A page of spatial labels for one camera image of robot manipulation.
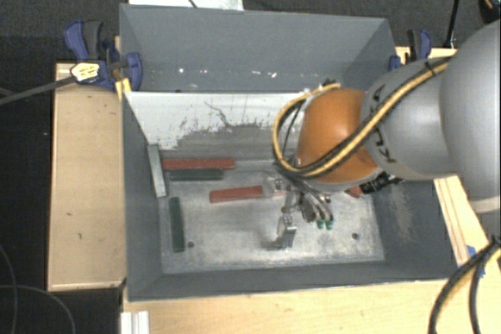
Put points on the pale grey flat block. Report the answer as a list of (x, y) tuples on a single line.
[(157, 172)]

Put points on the red-brown flat block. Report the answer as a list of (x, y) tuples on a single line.
[(235, 194), (197, 164), (354, 192)]

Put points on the grey metal bin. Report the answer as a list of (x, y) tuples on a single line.
[(242, 51)]

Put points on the black cylinder on white bracket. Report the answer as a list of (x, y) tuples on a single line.
[(375, 184)]

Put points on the pale wood flat board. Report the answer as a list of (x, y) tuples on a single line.
[(88, 187)]

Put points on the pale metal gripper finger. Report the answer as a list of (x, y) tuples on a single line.
[(290, 235), (280, 232)]

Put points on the dark green flat block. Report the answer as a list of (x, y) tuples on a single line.
[(177, 225), (195, 174)]

